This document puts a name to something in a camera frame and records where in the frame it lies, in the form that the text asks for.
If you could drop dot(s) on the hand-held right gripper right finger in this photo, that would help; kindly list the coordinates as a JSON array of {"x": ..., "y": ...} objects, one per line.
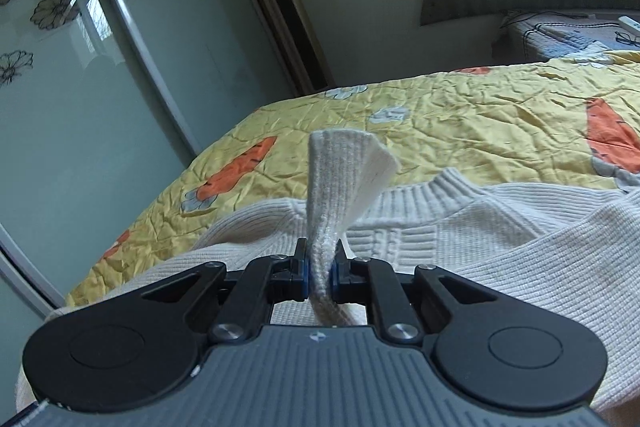
[{"x": 334, "y": 280}]

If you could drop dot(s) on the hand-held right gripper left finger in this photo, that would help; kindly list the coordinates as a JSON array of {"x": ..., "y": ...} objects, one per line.
[{"x": 304, "y": 280}]

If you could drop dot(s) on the white knit sweater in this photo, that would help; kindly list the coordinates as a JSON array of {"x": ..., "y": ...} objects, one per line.
[{"x": 500, "y": 237}]

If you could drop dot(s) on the yellow carrot print quilt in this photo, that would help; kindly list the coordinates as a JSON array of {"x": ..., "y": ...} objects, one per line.
[{"x": 475, "y": 117}]

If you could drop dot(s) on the gold tower air conditioner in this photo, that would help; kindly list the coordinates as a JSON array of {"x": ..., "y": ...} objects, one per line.
[{"x": 292, "y": 22}]

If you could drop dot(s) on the flower print glass wardrobe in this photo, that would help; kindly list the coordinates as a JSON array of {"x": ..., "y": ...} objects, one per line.
[{"x": 60, "y": 107}]

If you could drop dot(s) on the cloth covered bedside table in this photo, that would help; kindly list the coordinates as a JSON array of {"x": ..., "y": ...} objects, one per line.
[{"x": 550, "y": 39}]

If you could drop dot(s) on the white remote control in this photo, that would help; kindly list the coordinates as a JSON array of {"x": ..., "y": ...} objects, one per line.
[{"x": 631, "y": 25}]

